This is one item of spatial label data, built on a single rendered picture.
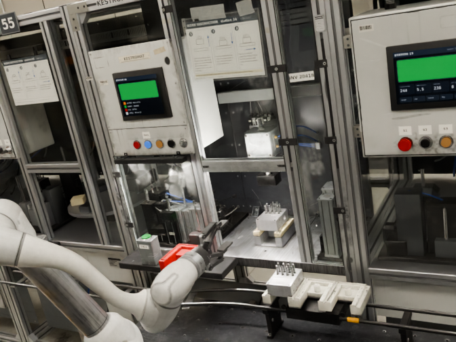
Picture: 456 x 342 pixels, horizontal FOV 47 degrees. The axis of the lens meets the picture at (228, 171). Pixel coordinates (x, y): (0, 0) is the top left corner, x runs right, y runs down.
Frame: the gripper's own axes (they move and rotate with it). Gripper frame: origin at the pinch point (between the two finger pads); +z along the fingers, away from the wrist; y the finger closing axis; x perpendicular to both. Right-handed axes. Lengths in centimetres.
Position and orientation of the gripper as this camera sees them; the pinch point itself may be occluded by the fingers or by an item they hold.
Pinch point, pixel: (224, 234)
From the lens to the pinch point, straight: 192.7
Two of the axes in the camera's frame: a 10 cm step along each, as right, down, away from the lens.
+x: -8.7, 0.1, 5.0
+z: 4.7, -3.5, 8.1
